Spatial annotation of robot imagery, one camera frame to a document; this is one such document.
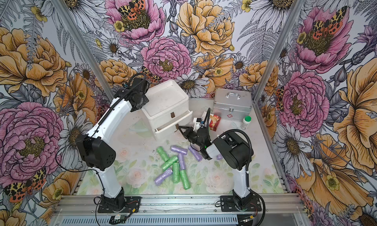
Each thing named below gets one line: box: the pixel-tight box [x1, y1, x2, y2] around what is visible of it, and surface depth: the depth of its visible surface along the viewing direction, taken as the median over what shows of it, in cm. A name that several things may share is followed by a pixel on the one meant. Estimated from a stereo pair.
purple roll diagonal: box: [188, 145, 203, 162], surface depth 90 cm
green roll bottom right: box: [179, 169, 191, 191], surface depth 83 cm
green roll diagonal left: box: [161, 156, 179, 171], surface depth 88 cm
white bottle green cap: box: [240, 115, 252, 130], surface depth 101 cm
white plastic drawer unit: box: [141, 79, 193, 141], surface depth 90 cm
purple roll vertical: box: [177, 152, 186, 171], surface depth 89 cm
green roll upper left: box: [156, 145, 170, 163], surface depth 91 cm
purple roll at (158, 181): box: [154, 168, 174, 187], surface depth 83 cm
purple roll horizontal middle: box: [170, 145, 189, 156], surface depth 93 cm
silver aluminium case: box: [212, 87, 253, 121], surface depth 104 cm
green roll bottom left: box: [172, 162, 180, 184], surface depth 85 cm
